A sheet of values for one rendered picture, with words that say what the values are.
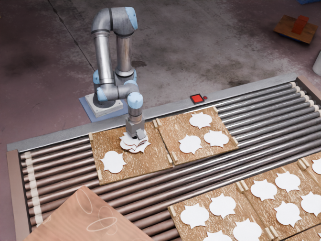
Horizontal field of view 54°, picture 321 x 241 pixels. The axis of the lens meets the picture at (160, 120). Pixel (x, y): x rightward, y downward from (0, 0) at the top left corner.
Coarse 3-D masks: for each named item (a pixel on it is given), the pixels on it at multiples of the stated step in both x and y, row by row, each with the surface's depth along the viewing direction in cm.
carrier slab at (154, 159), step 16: (144, 128) 192; (96, 144) 182; (112, 144) 182; (160, 144) 185; (96, 160) 175; (128, 160) 176; (144, 160) 177; (160, 160) 177; (112, 176) 168; (128, 176) 169
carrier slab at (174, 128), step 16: (192, 112) 204; (208, 112) 205; (160, 128) 193; (176, 128) 194; (192, 128) 195; (208, 128) 196; (224, 128) 197; (176, 144) 186; (208, 144) 187; (192, 160) 179
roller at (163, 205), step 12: (300, 156) 188; (264, 168) 181; (228, 180) 174; (240, 180) 175; (192, 192) 167; (204, 192) 168; (156, 204) 162; (168, 204) 162; (132, 216) 156; (144, 216) 158
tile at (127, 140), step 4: (124, 132) 183; (144, 132) 184; (124, 136) 181; (128, 136) 181; (124, 140) 179; (128, 140) 179; (132, 140) 180; (136, 140) 180; (140, 140) 180; (144, 140) 180; (128, 144) 177; (132, 144) 178; (136, 144) 178
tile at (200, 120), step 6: (192, 114) 201; (198, 114) 201; (204, 114) 202; (192, 120) 197; (198, 120) 198; (204, 120) 198; (210, 120) 199; (198, 126) 195; (204, 126) 195; (210, 126) 196
